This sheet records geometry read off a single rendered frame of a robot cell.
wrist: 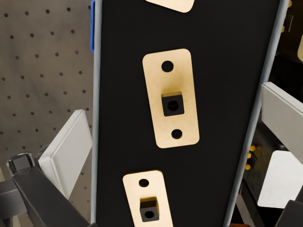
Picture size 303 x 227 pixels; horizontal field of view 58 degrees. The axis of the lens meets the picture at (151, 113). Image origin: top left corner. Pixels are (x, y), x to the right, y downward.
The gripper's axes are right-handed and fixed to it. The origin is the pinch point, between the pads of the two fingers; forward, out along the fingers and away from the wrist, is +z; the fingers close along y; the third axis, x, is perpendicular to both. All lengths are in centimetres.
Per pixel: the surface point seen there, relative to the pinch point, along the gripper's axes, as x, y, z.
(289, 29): 2.7, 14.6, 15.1
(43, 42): 3, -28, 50
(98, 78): 3.0, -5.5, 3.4
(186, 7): 7.2, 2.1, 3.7
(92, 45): 1.8, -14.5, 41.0
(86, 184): -39, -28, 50
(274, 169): -11.7, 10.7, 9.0
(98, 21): 7.2, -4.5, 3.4
